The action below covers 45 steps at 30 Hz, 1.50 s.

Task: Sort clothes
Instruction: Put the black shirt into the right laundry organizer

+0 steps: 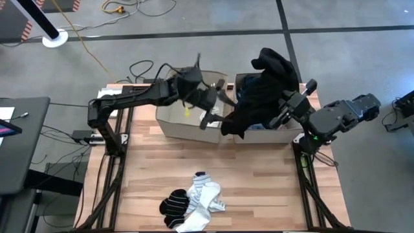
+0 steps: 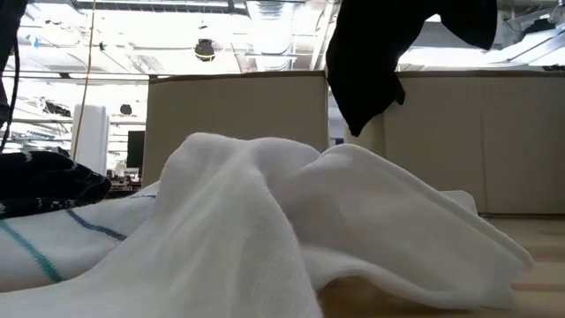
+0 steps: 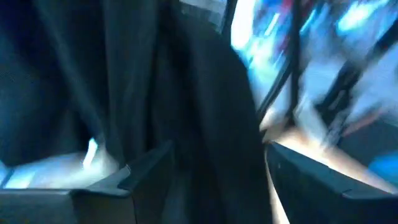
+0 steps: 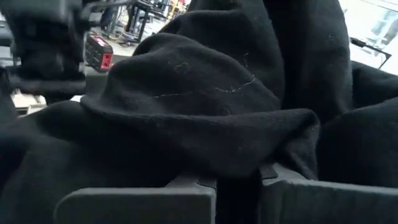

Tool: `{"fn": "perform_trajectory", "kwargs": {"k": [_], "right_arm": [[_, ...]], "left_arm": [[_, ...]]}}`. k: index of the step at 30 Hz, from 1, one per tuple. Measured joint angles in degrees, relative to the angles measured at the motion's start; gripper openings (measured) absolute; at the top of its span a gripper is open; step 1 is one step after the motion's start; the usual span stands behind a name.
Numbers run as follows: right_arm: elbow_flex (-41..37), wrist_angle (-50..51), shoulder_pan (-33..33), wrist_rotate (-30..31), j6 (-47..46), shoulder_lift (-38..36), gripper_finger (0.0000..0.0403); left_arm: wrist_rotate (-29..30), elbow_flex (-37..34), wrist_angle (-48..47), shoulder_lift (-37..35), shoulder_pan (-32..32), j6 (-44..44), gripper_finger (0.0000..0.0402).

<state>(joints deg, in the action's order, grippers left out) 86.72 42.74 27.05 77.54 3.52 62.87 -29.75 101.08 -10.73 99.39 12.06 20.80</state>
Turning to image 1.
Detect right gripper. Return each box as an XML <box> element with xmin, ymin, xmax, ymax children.
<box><xmin>267</xmin><ymin>78</ymin><xmax>318</xmax><ymax>130</ymax></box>

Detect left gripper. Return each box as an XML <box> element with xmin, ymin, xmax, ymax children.
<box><xmin>195</xmin><ymin>79</ymin><xmax>237</xmax><ymax>131</ymax></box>

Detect blue plaid shirt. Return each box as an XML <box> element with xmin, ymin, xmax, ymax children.
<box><xmin>237</xmin><ymin>74</ymin><xmax>261</xmax><ymax>102</ymax></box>

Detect black garment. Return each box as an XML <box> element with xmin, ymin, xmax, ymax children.
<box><xmin>221</xmin><ymin>47</ymin><xmax>301</xmax><ymax>140</ymax></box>

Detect white sock teal stripes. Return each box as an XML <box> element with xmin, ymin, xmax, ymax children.
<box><xmin>185</xmin><ymin>171</ymin><xmax>213</xmax><ymax>214</ymax></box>

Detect black striped sock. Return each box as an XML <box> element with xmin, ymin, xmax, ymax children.
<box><xmin>159</xmin><ymin>188</ymin><xmax>191</xmax><ymax>217</ymax></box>
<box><xmin>163</xmin><ymin>213</ymin><xmax>188</xmax><ymax>229</ymax></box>

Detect long white sock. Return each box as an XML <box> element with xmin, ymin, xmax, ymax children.
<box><xmin>175</xmin><ymin>181</ymin><xmax>227</xmax><ymax>233</ymax></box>

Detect beige fabric bin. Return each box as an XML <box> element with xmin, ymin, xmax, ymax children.
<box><xmin>155</xmin><ymin>69</ymin><xmax>230</xmax><ymax>144</ymax></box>
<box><xmin>232</xmin><ymin>72</ymin><xmax>305</xmax><ymax>145</ymax></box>

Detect black electronic device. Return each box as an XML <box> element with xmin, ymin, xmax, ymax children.
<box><xmin>381</xmin><ymin>89</ymin><xmax>414</xmax><ymax>133</ymax></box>

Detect black power adapter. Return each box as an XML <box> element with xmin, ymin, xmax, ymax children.
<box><xmin>71</xmin><ymin>129</ymin><xmax>106</xmax><ymax>146</ymax></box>

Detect black floor plate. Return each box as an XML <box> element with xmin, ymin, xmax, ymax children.
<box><xmin>25</xmin><ymin>161</ymin><xmax>84</xmax><ymax>197</ymax></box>

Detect black hazard striped mat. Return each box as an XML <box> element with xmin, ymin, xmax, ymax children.
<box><xmin>40</xmin><ymin>0</ymin><xmax>82</xmax><ymax>14</ymax></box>
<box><xmin>0</xmin><ymin>0</ymin><xmax>46</xmax><ymax>43</ymax></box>

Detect grey desk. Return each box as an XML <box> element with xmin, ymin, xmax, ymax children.
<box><xmin>0</xmin><ymin>96</ymin><xmax>52</xmax><ymax>196</ymax></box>

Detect black pole white base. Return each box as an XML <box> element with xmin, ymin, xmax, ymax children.
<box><xmin>14</xmin><ymin>0</ymin><xmax>69</xmax><ymax>49</ymax></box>

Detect tablet screen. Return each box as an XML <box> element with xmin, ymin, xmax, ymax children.
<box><xmin>0</xmin><ymin>118</ymin><xmax>23</xmax><ymax>139</ymax></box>

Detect white paper sheet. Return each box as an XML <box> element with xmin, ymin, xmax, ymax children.
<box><xmin>0</xmin><ymin>106</ymin><xmax>16</xmax><ymax>122</ymax></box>

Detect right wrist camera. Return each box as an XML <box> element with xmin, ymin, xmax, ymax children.
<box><xmin>283</xmin><ymin>90</ymin><xmax>312</xmax><ymax>115</ymax></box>

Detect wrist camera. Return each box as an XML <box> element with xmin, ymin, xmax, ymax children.
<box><xmin>283</xmin><ymin>90</ymin><xmax>312</xmax><ymax>115</ymax></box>
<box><xmin>176</xmin><ymin>66</ymin><xmax>204</xmax><ymax>100</ymax></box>

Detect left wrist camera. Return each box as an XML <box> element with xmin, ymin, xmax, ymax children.
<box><xmin>176</xmin><ymin>66</ymin><xmax>204</xmax><ymax>100</ymax></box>

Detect yellow extension cord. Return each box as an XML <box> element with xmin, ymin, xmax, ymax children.
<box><xmin>100</xmin><ymin>0</ymin><xmax>126</xmax><ymax>15</ymax></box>

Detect yellow floor cable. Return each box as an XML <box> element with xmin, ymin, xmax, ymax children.
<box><xmin>50</xmin><ymin>0</ymin><xmax>119</xmax><ymax>83</ymax></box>

